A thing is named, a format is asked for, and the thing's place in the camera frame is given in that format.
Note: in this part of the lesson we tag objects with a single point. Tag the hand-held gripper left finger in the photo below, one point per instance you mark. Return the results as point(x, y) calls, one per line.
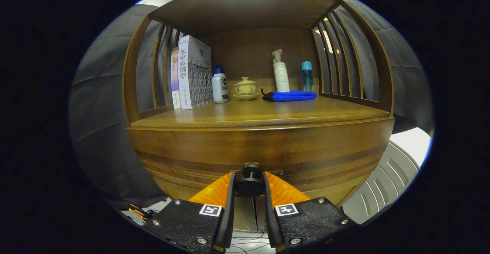
point(228, 215)

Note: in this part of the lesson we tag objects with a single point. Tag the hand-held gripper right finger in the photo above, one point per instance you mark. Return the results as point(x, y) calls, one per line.
point(270, 219)

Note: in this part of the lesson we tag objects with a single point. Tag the black drawer knob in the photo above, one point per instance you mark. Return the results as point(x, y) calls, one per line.
point(249, 183)

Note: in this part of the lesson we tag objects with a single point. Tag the wooden cabinet door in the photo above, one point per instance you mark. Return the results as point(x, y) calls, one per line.
point(260, 213)
point(245, 213)

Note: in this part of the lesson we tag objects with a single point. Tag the wooden countertop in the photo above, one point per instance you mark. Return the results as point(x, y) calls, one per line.
point(268, 112)

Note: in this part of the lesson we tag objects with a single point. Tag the white drawer unit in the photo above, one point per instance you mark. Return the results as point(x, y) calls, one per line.
point(383, 185)

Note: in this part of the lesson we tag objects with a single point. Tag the brown wooden cabinet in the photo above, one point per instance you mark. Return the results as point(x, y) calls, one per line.
point(249, 9)

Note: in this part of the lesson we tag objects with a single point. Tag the folded blue cloth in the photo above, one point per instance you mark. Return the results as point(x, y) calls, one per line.
point(293, 95)

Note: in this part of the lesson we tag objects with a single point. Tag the yellow lidded teacup with saucer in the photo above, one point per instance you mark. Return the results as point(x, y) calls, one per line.
point(245, 88)

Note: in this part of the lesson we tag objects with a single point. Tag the white bottle with blue cap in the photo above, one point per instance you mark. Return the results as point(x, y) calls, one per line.
point(219, 87)

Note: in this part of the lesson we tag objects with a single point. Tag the white pump bottle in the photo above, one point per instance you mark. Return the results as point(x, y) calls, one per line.
point(281, 77)

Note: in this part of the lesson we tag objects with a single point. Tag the white patterned book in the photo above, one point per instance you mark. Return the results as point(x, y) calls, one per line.
point(195, 74)

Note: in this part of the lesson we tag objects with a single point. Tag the clear blue bottle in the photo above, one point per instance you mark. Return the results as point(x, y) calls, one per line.
point(307, 77)

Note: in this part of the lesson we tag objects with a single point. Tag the thin pink book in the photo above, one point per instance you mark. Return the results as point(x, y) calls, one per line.
point(175, 77)

